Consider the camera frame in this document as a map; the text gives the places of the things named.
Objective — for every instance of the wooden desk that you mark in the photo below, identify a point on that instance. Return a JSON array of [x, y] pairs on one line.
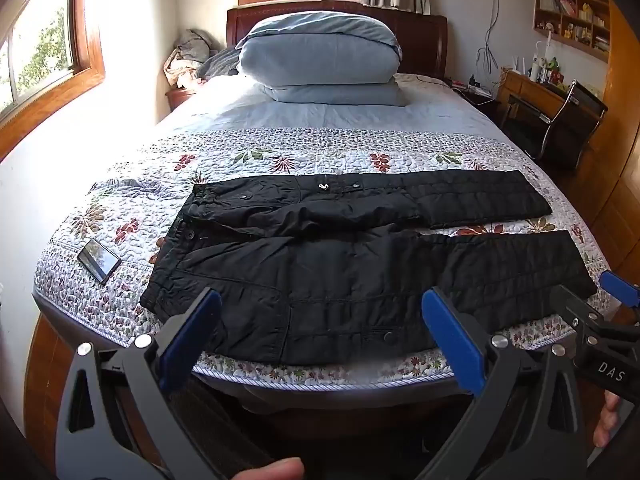
[[530, 91]]

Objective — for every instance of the wooden bed footboard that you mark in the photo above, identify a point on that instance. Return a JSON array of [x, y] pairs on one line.
[[45, 385]]

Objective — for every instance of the wooden wardrobe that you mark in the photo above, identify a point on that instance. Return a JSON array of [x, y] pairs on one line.
[[622, 160]]

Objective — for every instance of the person's left hand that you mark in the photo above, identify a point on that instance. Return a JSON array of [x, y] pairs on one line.
[[272, 471]]

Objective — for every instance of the cluttered dark nightstand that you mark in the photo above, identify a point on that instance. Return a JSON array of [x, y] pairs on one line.
[[472, 91]]

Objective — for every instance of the large wooden framed window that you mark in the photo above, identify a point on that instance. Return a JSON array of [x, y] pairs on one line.
[[45, 45]]

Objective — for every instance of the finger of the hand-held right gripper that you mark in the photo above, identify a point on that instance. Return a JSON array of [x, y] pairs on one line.
[[619, 287], [580, 310]]

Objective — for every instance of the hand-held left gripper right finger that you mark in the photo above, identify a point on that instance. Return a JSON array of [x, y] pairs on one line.
[[450, 340]]

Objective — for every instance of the dark wooden bed headboard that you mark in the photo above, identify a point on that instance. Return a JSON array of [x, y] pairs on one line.
[[425, 40]]

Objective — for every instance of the black smartphone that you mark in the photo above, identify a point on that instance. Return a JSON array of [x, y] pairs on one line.
[[99, 260]]

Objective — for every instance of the person's right hand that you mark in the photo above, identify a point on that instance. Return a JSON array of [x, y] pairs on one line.
[[607, 420]]

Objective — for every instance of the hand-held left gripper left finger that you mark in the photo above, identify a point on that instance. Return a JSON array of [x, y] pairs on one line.
[[192, 330]]

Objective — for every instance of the black office chair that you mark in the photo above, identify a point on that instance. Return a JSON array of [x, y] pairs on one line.
[[575, 120]]

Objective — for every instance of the pile of crumpled clothes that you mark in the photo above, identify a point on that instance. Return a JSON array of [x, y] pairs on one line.
[[187, 55]]

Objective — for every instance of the wooden wall shelf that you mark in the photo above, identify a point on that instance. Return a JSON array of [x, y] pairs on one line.
[[570, 20]]

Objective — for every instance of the black pants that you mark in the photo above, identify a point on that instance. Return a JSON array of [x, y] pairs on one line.
[[325, 280]]

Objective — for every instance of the white desk lamp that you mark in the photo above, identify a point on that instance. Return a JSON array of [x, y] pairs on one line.
[[542, 55]]

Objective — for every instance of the grey striped cloth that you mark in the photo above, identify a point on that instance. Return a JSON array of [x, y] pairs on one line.
[[217, 65]]

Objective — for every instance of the reddish wooden nightstand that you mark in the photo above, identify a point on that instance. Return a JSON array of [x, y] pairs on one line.
[[181, 97]]

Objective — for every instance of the floral quilted bedspread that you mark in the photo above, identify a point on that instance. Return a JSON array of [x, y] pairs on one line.
[[150, 200]]

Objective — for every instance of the folded light blue duvet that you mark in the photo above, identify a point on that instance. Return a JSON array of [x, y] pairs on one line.
[[320, 60]]

